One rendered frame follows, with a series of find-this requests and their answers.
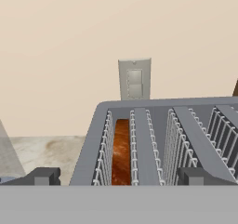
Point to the dark brown wooden object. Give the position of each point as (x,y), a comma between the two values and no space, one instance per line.
(235,89)

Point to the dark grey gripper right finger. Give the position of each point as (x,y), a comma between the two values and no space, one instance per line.
(195,175)

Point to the grey four-slot toaster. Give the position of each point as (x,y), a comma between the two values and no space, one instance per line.
(155,141)

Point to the grey wall light switch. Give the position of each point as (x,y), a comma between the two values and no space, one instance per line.
(134,79)

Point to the brown bread slice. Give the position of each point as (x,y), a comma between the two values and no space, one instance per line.
(121,153)

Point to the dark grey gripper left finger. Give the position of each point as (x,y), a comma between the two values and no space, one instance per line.
(43,175)

